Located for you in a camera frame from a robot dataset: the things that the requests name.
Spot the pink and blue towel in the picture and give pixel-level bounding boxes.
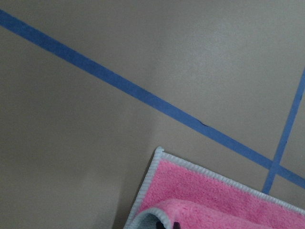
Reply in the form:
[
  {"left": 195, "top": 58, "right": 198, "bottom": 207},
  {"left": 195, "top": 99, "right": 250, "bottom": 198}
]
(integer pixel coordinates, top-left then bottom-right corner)
[{"left": 125, "top": 147, "right": 305, "bottom": 229}]

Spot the blue tape line crosswise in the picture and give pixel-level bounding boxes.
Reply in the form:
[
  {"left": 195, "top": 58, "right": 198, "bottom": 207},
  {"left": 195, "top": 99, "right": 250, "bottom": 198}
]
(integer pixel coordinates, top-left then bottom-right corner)
[{"left": 262, "top": 70, "right": 305, "bottom": 194}]

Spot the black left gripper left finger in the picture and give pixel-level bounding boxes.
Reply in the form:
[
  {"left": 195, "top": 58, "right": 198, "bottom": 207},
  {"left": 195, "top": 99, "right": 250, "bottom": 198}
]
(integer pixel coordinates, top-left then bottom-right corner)
[{"left": 156, "top": 222, "right": 165, "bottom": 229}]

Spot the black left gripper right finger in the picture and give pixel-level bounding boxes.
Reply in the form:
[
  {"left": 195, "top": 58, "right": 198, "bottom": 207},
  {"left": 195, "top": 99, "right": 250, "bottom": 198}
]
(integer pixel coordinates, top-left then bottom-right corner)
[{"left": 173, "top": 222, "right": 181, "bottom": 229}]

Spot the blue tape line lengthwise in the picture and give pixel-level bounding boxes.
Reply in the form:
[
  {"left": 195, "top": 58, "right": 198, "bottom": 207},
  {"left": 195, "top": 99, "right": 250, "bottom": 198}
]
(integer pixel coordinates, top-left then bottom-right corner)
[{"left": 0, "top": 10, "right": 305, "bottom": 188}]

